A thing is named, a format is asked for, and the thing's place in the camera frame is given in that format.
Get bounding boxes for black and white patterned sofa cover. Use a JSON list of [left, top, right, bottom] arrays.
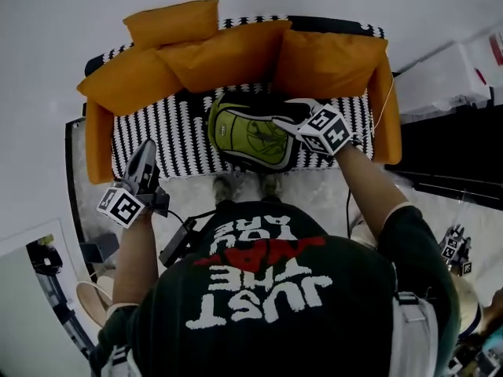
[[85, 13, 387, 179]]

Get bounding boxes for green and black backpack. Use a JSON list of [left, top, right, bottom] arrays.
[[207, 91, 312, 174]]

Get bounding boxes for black cable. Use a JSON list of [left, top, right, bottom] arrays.
[[166, 207, 218, 229], [344, 188, 354, 240]]

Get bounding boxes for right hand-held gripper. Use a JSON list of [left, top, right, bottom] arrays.
[[271, 97, 362, 157]]

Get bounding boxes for black side table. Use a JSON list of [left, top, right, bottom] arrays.
[[384, 109, 503, 212]]

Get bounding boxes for grey harness strap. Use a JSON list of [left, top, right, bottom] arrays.
[[391, 290, 440, 377], [110, 342, 139, 377]]

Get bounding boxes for person's left forearm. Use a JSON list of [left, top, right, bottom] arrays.
[[111, 209, 159, 310]]

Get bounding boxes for round wooden stool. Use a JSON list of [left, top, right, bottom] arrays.
[[75, 280, 116, 330]]

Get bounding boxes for person's shoe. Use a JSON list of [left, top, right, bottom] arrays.
[[259, 173, 285, 200], [212, 174, 237, 204]]

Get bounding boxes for small black box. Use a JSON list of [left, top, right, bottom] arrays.
[[79, 232, 119, 267]]

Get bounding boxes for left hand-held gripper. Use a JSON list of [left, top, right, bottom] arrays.
[[96, 139, 171, 228]]

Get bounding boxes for spare gripper with markers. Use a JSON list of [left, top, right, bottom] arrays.
[[439, 223, 473, 278]]

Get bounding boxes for orange sofa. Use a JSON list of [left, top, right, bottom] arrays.
[[75, 13, 403, 186]]

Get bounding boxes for grey shaggy rug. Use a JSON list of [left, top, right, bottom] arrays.
[[73, 123, 398, 253]]

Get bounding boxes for person's dark printed t-shirt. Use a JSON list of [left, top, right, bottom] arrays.
[[89, 199, 461, 377]]

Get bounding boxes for black battery pack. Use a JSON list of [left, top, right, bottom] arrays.
[[158, 217, 200, 269]]

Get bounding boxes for person's left shoe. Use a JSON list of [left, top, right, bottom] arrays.
[[212, 174, 237, 204]]

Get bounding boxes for small orange cushion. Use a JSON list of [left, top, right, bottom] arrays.
[[123, 0, 220, 51]]

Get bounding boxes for person's right shoe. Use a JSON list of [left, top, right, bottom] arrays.
[[259, 173, 285, 200]]

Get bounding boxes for thin white cable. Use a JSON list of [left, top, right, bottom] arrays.
[[371, 75, 395, 132]]

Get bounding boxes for white boxes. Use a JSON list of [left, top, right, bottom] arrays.
[[391, 29, 503, 115]]

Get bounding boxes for person's right forearm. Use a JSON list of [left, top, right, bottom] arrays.
[[336, 143, 412, 243]]

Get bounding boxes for black metal frame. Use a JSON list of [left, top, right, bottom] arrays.
[[64, 116, 100, 283]]

